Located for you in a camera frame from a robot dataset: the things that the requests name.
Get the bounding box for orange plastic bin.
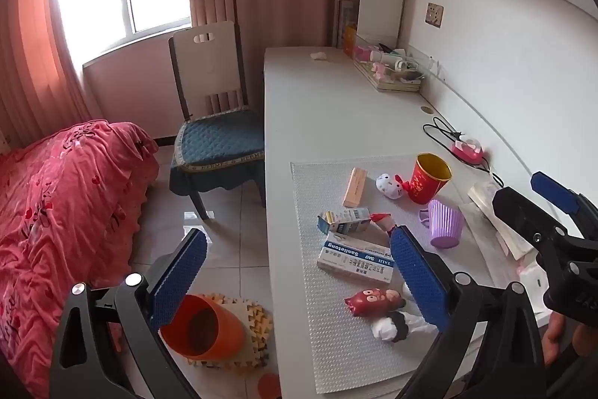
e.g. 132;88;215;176
160;294;246;360

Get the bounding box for white textured table mat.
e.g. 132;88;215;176
290;153;492;395

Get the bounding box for pink white plastic packet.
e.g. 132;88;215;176
516;256;545;288

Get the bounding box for small blue white box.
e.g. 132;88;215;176
318;206;373;236

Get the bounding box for white black plush toy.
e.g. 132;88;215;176
371;310;441;343

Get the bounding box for white blue medicine box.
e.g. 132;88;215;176
317;231;399;284

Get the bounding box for clear organiser box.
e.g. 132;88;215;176
352;32;443;84

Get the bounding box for blue quilted seat cushion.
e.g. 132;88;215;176
169;109;266;197

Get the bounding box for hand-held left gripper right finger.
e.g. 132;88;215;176
389;225;547;399

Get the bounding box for black cable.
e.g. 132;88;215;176
423;116;506;188

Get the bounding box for person's right hand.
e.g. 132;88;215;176
542;312;574;366

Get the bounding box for beige foam puzzle mat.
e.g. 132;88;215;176
187;292;274;370

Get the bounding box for beige wall socket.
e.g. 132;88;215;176
424;1;445;28

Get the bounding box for red gold paper cup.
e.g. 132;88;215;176
407;153;453;205

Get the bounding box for white cat plush toy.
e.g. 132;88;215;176
376;173;413;199

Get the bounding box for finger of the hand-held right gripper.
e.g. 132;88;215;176
530;171;598;222
491;186;570;251

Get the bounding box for pink tape dispenser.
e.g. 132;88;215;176
450;136;487;166

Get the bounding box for pink printed blanket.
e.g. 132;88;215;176
0;119;160;399

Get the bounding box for peach cardboard box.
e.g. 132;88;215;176
342;168;368;208

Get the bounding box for open white book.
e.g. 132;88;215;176
467;181;538;260

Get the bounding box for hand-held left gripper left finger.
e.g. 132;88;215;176
49;227;209;399

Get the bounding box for white wooden chair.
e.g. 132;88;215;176
168;21;267;221

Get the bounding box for red pig toy figure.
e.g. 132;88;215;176
345;286;408;317

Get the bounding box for purple ribbed cup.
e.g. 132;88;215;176
419;199;465;249

